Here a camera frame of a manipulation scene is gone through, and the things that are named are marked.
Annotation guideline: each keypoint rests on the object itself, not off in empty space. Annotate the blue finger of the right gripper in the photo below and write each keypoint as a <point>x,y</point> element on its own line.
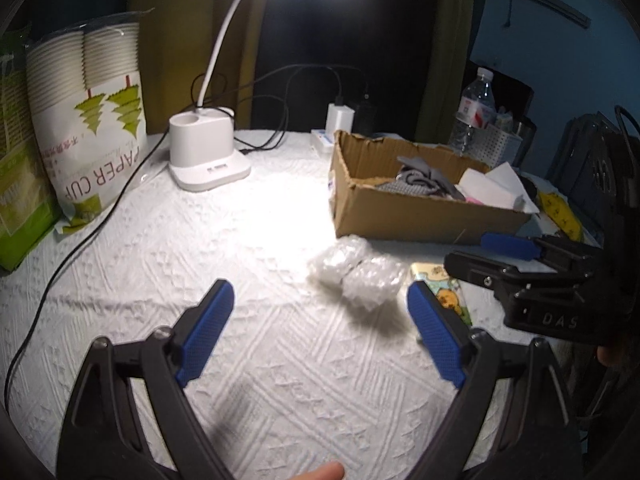
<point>499,277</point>
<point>511,246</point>

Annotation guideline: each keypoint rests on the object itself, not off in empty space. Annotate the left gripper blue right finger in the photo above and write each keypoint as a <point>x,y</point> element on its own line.
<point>446,337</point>

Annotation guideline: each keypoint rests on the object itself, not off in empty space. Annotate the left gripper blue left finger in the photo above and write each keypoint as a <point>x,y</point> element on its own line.
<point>198,330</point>

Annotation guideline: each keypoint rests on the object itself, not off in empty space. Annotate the white paper towel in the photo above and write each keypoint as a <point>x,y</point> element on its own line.
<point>500,187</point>

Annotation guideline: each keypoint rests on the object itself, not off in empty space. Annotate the cotton swab bag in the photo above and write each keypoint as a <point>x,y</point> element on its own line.
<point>364,277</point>

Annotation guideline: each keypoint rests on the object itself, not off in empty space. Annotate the grey socks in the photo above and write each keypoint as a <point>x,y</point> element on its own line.
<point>417,178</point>

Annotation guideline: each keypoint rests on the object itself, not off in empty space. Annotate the person's hand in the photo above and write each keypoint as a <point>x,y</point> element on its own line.
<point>328,471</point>

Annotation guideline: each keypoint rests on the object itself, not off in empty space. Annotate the yellow plastic bag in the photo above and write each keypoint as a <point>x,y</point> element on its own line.
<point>557,209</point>

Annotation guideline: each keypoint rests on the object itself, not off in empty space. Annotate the cartoon tissue pack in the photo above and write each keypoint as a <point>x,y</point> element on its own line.
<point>446,289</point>

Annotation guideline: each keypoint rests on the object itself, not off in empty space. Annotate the white perforated basket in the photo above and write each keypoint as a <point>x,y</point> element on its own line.
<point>493,146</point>

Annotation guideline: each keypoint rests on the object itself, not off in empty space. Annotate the white textured table cloth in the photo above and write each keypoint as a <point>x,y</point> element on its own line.
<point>298,377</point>

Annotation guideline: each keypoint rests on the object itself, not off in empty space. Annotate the clear water bottle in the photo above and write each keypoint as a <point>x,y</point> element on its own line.
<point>476,111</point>

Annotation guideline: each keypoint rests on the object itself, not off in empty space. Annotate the brown cardboard box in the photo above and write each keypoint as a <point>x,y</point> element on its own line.
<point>359,207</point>

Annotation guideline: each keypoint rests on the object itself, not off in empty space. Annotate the white desk lamp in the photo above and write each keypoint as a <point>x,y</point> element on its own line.
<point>202,153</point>

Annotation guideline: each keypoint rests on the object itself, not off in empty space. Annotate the green paper cup pack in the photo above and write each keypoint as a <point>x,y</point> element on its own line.
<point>28,206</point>

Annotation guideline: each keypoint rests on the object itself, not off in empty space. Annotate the white power strip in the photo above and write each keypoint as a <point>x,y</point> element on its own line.
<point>321,142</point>

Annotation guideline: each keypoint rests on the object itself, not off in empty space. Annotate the white charger plug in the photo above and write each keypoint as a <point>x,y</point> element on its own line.
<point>339,118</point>

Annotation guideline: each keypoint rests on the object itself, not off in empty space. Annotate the yellow curtain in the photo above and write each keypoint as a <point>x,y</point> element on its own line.
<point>175,43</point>

